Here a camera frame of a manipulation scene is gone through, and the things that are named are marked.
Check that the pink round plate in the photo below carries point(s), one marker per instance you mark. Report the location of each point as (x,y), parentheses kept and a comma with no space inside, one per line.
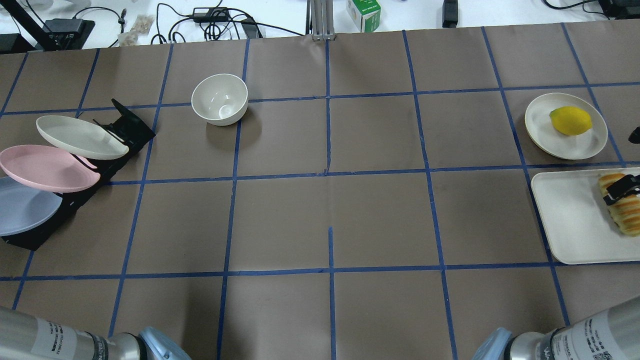
(47,168)

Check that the cream plate with lemon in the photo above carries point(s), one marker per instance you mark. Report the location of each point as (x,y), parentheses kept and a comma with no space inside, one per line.
(540,127)

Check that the cream round plate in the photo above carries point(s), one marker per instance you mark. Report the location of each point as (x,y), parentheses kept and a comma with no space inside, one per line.
(80,137)

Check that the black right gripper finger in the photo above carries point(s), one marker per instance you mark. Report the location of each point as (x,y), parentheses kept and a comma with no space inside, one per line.
(634,136)
(624,187)

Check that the black power brick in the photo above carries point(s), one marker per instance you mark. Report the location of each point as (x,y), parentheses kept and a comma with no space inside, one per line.
(449,14)

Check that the yellow lemon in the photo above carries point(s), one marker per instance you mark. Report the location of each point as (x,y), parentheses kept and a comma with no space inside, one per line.
(571,120)

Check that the cream bowl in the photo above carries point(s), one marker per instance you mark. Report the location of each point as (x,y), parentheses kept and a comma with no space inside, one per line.
(220,99)

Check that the aluminium frame post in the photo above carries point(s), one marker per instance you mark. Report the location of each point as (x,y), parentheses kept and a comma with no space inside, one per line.
(320,20)

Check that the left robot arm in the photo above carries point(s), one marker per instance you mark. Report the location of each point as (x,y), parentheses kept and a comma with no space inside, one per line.
(26,337)

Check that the white rectangular tray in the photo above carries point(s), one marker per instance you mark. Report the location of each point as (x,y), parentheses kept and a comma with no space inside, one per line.
(574,215)

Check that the striped bread roll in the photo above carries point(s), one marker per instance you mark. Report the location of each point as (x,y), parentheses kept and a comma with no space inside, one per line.
(626,211)

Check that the light blue round plate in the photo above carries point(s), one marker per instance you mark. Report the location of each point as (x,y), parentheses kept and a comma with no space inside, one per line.
(23,208)

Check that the green white carton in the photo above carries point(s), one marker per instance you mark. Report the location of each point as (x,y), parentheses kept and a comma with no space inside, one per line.
(366,14)

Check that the black adapter with cable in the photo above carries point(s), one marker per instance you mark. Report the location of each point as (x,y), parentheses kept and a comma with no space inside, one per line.
(210,14)

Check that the black plate rack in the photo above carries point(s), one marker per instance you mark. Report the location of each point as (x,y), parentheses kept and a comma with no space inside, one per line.
(131,131)

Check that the black device box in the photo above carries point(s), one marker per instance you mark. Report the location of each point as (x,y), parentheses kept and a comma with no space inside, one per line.
(69,33)

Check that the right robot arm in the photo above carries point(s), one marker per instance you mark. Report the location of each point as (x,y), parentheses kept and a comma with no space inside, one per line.
(612,334)

